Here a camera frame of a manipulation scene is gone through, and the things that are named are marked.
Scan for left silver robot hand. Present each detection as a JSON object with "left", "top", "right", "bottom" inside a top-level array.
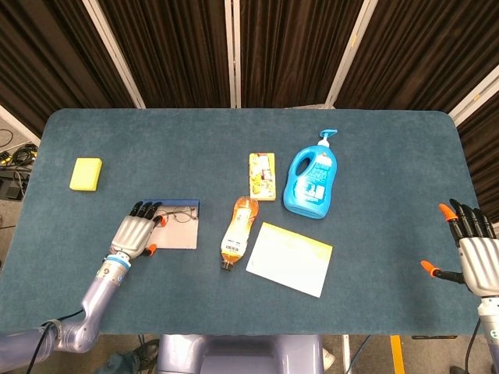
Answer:
[{"left": 110, "top": 200, "right": 169, "bottom": 260}]

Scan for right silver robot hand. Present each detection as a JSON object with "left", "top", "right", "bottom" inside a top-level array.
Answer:
[{"left": 419, "top": 198, "right": 499, "bottom": 299}]

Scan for blue-edged white box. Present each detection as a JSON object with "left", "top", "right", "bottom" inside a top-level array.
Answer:
[{"left": 146, "top": 199, "right": 200, "bottom": 250}]

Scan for black thin-rimmed eyeglasses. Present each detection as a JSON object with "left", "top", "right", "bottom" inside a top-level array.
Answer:
[{"left": 157, "top": 207, "right": 197, "bottom": 224}]

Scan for yellow sponge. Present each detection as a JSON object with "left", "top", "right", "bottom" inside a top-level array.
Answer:
[{"left": 69, "top": 157, "right": 104, "bottom": 192}]

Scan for orange drink bottle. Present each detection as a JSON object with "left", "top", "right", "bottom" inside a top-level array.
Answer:
[{"left": 220, "top": 196, "right": 260, "bottom": 272}]

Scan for dark brown curtain panel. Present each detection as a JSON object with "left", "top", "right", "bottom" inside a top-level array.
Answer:
[
  {"left": 337, "top": 0, "right": 499, "bottom": 114},
  {"left": 240, "top": 0, "right": 366, "bottom": 108},
  {"left": 0, "top": 0, "right": 136, "bottom": 137},
  {"left": 455, "top": 89, "right": 499, "bottom": 223},
  {"left": 99, "top": 0, "right": 231, "bottom": 109}
]

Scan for teal felt table cloth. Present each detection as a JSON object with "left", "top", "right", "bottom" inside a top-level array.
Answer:
[{"left": 0, "top": 108, "right": 492, "bottom": 337}]

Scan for yellow floor tape strip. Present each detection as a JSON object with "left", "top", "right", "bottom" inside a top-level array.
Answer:
[{"left": 390, "top": 334, "right": 406, "bottom": 374}]

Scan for yellow curry box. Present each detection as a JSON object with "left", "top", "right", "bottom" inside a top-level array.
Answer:
[{"left": 248, "top": 152, "right": 278, "bottom": 202}]

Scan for yellow and white notepad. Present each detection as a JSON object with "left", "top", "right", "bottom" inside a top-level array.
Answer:
[{"left": 245, "top": 221, "right": 334, "bottom": 299}]

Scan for white table leg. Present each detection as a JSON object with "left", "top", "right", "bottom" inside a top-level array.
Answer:
[{"left": 342, "top": 334, "right": 352, "bottom": 374}]

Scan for lavender robot torso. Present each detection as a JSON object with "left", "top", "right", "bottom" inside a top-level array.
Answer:
[{"left": 155, "top": 333, "right": 327, "bottom": 374}]

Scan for blue detergent pump bottle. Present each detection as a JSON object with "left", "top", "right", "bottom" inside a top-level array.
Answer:
[{"left": 282, "top": 129, "right": 339, "bottom": 221}]

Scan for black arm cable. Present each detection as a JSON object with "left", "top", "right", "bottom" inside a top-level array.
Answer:
[
  {"left": 465, "top": 319, "right": 484, "bottom": 374},
  {"left": 25, "top": 309, "right": 85, "bottom": 374}
]

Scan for black and yellow floor cables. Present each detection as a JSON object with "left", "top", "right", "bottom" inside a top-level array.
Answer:
[{"left": 0, "top": 128, "right": 40, "bottom": 199}]

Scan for blue floor cable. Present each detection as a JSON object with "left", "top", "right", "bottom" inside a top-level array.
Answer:
[{"left": 348, "top": 334, "right": 372, "bottom": 374}]

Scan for white screen frame post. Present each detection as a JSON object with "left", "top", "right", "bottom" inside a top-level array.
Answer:
[
  {"left": 324, "top": 0, "right": 377, "bottom": 109},
  {"left": 81, "top": 0, "right": 147, "bottom": 109},
  {"left": 224, "top": 0, "right": 242, "bottom": 109},
  {"left": 448, "top": 65, "right": 499, "bottom": 126}
]

